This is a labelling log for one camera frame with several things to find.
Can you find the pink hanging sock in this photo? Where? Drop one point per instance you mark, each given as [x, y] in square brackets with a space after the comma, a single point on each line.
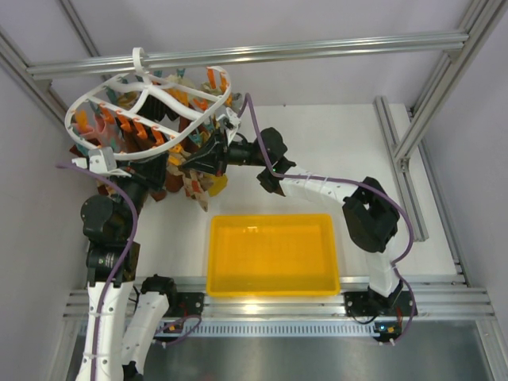
[105, 134]

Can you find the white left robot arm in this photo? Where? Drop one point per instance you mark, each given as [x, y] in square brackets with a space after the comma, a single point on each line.
[116, 349]

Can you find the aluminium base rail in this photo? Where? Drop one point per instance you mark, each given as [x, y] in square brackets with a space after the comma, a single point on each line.
[438, 298]

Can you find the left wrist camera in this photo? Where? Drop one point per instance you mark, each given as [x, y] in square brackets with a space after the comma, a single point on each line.
[101, 160]

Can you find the cream hanging sock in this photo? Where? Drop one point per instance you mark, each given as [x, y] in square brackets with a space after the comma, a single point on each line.
[181, 79]

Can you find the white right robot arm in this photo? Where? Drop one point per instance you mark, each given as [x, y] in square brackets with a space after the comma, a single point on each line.
[370, 219]

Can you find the grey sock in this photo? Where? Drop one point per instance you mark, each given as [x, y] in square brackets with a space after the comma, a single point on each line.
[236, 102]

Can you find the aluminium top crossbar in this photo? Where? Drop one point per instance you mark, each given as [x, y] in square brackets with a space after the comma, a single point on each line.
[246, 51]

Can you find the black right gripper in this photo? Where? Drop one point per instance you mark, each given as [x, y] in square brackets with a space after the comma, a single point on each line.
[214, 159]

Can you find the white round sock hanger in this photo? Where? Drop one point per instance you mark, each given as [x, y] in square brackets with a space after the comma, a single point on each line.
[118, 100]

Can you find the yellow plastic bin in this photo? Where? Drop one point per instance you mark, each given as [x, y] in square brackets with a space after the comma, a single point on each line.
[274, 255]

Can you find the argyle beige sock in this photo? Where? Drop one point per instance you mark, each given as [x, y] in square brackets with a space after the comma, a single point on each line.
[177, 157]
[196, 186]

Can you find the mustard yellow sock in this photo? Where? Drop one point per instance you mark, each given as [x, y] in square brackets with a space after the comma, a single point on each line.
[218, 184]

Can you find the black striped hanging sock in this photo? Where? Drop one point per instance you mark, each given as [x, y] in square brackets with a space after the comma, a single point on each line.
[156, 110]

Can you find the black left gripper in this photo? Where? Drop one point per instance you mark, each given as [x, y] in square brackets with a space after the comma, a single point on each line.
[150, 171]

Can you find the aluminium right frame post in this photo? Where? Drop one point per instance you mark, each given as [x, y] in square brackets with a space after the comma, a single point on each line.
[477, 22]

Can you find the brown hanging sock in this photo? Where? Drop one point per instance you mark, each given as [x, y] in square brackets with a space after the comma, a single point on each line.
[173, 184]

